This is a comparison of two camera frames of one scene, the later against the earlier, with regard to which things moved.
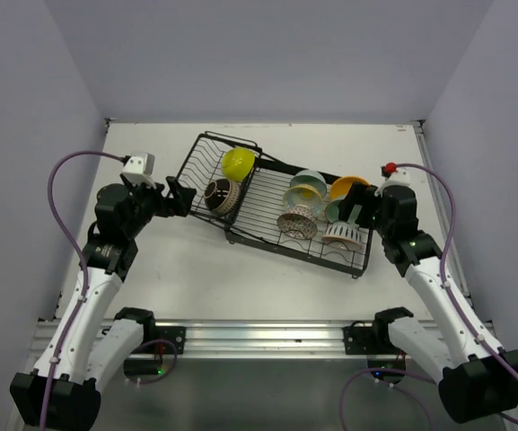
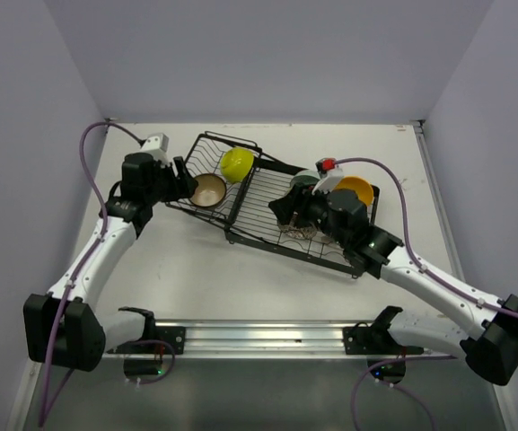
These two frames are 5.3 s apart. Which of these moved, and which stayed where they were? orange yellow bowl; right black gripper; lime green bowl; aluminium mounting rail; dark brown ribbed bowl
Moved: right black gripper; dark brown ribbed bowl
Stayed: orange yellow bowl; lime green bowl; aluminium mounting rail
